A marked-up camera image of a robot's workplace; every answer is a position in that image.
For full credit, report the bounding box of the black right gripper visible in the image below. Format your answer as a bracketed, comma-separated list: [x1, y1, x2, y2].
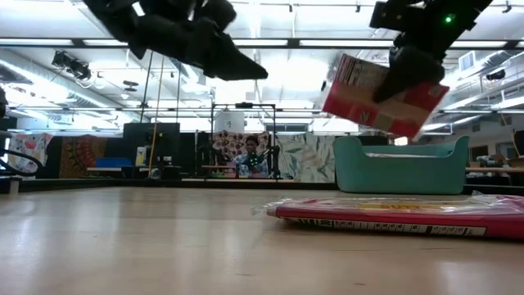
[372, 20, 463, 103]

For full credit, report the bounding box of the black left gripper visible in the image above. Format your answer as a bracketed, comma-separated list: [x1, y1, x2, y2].
[137, 0, 269, 81]

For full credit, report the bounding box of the white cylindrical tank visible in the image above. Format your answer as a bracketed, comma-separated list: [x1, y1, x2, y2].
[214, 110, 246, 134]

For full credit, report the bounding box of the circle patterned cloth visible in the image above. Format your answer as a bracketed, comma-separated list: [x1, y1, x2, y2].
[211, 129, 271, 179]

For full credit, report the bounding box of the person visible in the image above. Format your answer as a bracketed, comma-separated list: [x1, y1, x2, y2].
[232, 134, 270, 179]

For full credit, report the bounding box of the black cabinet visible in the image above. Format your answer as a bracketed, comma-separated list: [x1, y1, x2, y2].
[122, 121, 182, 180]

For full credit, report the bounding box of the teal plastic basket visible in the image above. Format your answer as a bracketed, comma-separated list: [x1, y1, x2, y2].
[332, 135, 471, 195]

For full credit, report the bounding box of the leaf patterned cloth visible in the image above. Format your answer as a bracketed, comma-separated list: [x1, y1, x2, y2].
[273, 133, 337, 184]

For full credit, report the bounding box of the wooden background table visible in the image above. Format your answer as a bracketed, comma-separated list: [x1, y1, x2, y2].
[466, 166, 524, 175]

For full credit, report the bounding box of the blue box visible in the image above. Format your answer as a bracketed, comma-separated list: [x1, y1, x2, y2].
[93, 157, 134, 169]

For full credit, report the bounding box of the black ceiling light cluster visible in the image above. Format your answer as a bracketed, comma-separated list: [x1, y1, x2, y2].
[51, 50, 93, 82]

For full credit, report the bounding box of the red orange patterned cloth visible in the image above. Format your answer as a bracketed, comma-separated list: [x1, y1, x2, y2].
[58, 134, 108, 179]

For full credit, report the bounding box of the floral patterned cloth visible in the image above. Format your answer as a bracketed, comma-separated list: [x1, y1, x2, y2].
[7, 132, 55, 174]

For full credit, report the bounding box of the black metal stand frame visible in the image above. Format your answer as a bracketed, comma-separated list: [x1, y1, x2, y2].
[210, 102, 278, 182]

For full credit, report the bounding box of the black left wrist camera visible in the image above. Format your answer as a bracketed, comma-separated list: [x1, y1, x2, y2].
[194, 0, 238, 34]

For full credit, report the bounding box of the black hanging cord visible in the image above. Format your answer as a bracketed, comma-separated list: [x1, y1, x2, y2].
[139, 48, 155, 124]
[174, 63, 182, 124]

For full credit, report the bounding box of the yellow hanging cord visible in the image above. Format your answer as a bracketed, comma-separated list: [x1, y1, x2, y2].
[147, 55, 165, 175]

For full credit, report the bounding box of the black horizontal rail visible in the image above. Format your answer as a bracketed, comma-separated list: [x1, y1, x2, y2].
[7, 106, 524, 114]

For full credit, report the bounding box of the black aluminium table frame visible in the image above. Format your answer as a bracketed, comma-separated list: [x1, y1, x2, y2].
[0, 176, 524, 196]

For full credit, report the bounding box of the black curved hose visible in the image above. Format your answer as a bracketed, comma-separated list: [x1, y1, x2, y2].
[0, 147, 44, 178]

